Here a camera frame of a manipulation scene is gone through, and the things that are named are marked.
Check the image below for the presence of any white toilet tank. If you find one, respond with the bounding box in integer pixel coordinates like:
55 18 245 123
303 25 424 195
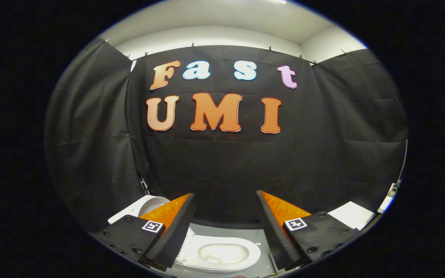
108 201 142 225

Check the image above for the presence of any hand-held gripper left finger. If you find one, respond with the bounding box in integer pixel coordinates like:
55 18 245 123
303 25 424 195
93 193 197 271

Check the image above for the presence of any black backdrop cloth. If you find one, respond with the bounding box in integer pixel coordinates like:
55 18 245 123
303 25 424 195
45 37 408 232

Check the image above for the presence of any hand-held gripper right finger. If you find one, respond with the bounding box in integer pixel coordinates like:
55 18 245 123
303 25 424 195
256 190 361 271

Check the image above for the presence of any white flat panel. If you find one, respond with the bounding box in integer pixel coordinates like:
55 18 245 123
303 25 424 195
328 201 376 231

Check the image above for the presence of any white plastic object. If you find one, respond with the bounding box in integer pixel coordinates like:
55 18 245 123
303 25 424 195
377 180 403 215

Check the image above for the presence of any metal backdrop stand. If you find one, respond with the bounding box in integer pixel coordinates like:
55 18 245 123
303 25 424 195
138 174 150 195

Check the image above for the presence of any white toilet lid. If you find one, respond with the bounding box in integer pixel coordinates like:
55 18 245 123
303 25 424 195
132 195 171 219

